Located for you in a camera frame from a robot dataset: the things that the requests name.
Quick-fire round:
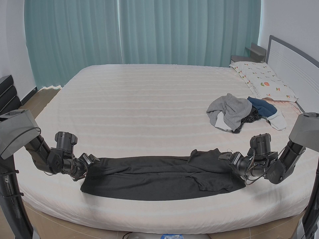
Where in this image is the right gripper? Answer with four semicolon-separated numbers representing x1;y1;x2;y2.
229;152;246;171

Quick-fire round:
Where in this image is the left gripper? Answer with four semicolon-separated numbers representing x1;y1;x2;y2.
80;153;100;171

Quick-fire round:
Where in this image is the black T-shirt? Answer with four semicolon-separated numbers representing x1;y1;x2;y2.
80;148;246;199

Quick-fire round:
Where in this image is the pile of clothes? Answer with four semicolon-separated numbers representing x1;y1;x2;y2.
206;93;287;134

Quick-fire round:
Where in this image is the bed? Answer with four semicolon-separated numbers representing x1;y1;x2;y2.
17;35;319;225

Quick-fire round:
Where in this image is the white printed pillow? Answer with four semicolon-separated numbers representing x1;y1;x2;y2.
229;61;299;102

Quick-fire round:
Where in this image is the black chest of drawers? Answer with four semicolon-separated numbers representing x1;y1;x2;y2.
0;75;21;114

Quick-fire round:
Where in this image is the grey bedside table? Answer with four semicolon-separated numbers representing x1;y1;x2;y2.
230;42;266;64

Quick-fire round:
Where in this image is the blue-green curtain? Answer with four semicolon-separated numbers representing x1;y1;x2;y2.
24;0;124;89
119;0;262;67

